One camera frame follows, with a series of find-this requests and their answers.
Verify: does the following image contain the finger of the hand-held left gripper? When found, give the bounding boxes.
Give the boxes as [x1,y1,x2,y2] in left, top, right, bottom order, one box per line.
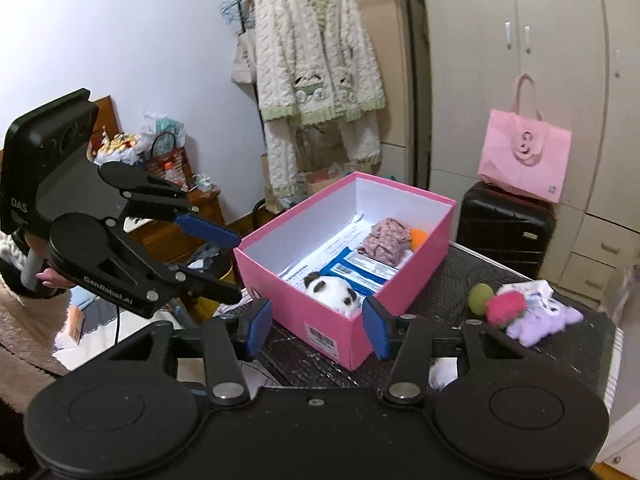
[150,266,247,307]
[99,162,242,250]

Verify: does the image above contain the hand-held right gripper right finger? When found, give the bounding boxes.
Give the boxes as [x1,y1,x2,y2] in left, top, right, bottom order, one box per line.
[362,296,526,407]

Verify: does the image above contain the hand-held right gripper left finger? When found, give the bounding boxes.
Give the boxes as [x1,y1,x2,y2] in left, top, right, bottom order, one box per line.
[107,297,274,407]

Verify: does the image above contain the pink cardboard box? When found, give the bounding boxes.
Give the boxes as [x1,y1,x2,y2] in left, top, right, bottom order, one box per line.
[234,171,458,372]

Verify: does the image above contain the white panda plush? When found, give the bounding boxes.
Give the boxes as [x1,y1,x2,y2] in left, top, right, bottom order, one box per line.
[302,272,364,317]

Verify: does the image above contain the blue packet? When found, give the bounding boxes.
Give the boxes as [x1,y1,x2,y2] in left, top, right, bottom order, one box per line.
[305,247,402,302]

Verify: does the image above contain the green egg toy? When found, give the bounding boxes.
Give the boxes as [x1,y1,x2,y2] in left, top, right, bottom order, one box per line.
[468,282,494,316]

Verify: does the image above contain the purple plush toy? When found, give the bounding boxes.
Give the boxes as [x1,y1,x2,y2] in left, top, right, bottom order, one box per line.
[505,296,585,348]

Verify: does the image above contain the person's left forearm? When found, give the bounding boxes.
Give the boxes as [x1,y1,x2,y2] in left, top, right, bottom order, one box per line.
[0,234,76,378]

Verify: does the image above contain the person's left hand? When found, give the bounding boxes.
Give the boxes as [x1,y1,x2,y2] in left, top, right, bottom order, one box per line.
[38,268,76,289]

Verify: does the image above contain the blue cloth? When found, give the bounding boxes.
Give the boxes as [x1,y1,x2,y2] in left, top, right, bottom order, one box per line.
[189,245,236,282]

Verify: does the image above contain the red woven basket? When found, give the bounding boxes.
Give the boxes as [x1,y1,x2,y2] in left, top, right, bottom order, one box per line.
[145,132,194,189]

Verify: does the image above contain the blue tub with yellow flowers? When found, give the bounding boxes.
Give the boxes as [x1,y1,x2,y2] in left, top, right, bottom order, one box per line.
[94,130,147,167]

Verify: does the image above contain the printed paper sheet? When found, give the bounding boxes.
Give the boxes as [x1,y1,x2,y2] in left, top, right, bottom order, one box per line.
[279,224,382,292]

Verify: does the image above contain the green tissue pack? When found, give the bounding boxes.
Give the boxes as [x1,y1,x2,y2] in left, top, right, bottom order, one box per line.
[144,114,189,152]

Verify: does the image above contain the patterned bed quilt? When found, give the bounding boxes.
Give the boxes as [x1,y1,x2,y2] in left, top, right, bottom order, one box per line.
[52,287,124,368]

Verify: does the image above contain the pink plush ball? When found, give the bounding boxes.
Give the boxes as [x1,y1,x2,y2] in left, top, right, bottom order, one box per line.
[485,292,527,329]

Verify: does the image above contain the white plastic packet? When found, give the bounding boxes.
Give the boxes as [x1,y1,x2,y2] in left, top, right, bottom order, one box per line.
[495,280,556,308]

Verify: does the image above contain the black suitcase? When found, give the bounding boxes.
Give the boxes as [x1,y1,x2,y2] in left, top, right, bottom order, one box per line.
[456,181,558,281]

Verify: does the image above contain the canvas tote bag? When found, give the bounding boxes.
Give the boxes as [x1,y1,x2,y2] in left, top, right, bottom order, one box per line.
[231,30,259,86]

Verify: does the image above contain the white fluffy pajama jacket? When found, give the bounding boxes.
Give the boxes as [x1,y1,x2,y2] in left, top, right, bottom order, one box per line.
[252,0,388,126]

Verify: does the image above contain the pink shopping bag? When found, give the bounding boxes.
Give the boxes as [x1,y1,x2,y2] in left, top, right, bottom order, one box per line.
[477,74,573,204]

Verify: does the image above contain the striped white sheet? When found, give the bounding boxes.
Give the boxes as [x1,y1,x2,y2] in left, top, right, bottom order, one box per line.
[602,327,627,411]

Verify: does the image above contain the beige wardrobe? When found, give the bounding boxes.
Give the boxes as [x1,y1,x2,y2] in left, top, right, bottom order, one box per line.
[345,0,640,311]

